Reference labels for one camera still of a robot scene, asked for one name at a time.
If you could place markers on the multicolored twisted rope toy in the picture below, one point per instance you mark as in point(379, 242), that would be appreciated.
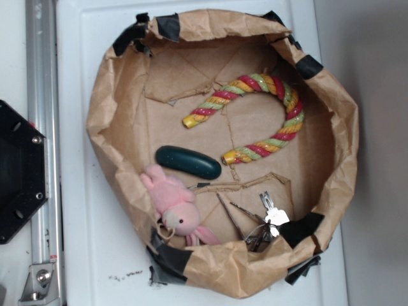
point(247, 84)

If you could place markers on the brown paper lined bin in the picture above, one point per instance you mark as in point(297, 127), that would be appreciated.
point(157, 72)

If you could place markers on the dark green oval case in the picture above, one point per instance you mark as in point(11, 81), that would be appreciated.
point(188, 161)

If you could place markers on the pink plush bunny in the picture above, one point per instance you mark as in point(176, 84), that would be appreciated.
point(174, 205)

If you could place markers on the metal tweezers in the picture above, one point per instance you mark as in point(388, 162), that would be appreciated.
point(234, 216)

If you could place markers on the silver key bunch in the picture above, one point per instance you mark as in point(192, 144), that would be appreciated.
point(269, 225)

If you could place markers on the black hexagonal mount plate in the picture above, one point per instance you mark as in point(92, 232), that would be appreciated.
point(23, 175)

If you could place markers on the aluminium extrusion rail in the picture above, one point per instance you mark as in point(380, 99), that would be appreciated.
point(42, 105)

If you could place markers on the silver corner bracket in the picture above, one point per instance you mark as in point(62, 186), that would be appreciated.
point(41, 285)

